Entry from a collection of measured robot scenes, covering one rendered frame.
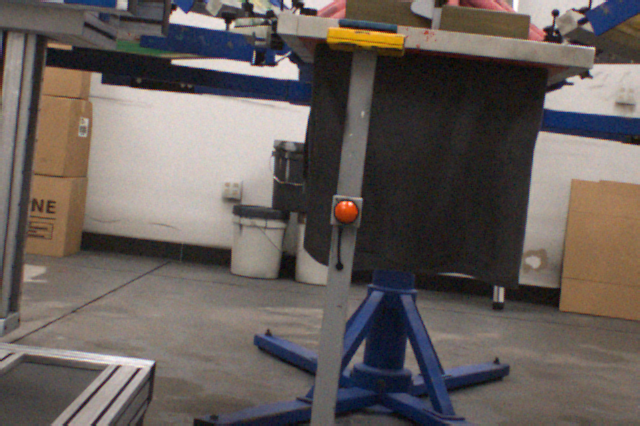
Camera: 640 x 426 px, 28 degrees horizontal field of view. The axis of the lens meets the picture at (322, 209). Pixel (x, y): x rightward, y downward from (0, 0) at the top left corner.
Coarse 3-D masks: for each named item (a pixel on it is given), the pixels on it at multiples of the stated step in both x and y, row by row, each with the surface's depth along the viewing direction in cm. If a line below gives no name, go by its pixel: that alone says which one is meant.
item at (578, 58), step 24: (288, 24) 233; (312, 24) 233; (336, 24) 233; (408, 48) 234; (432, 48) 232; (456, 48) 232; (480, 48) 232; (504, 48) 232; (528, 48) 231; (552, 48) 231; (576, 48) 231; (576, 72) 244
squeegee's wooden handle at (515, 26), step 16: (352, 0) 245; (368, 0) 244; (384, 0) 244; (400, 0) 244; (352, 16) 245; (368, 16) 245; (384, 16) 244; (400, 16) 244; (416, 16) 244; (448, 16) 244; (464, 16) 244; (480, 16) 244; (496, 16) 243; (512, 16) 243; (528, 16) 243; (464, 32) 244; (480, 32) 244; (496, 32) 244; (512, 32) 243; (528, 32) 243
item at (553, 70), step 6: (438, 54) 237; (444, 54) 236; (450, 54) 236; (480, 60) 240; (486, 60) 238; (492, 60) 237; (498, 60) 236; (504, 60) 236; (534, 66) 239; (540, 66) 237; (546, 66) 236; (552, 66) 235; (558, 66) 235; (552, 72) 249; (558, 72) 247
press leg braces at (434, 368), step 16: (368, 304) 370; (400, 304) 371; (352, 320) 396; (368, 320) 366; (416, 320) 367; (352, 336) 362; (416, 336) 363; (352, 352) 361; (416, 352) 362; (432, 352) 361; (432, 368) 357; (432, 384) 353; (304, 400) 348; (432, 400) 352; (448, 400) 351; (448, 416) 346
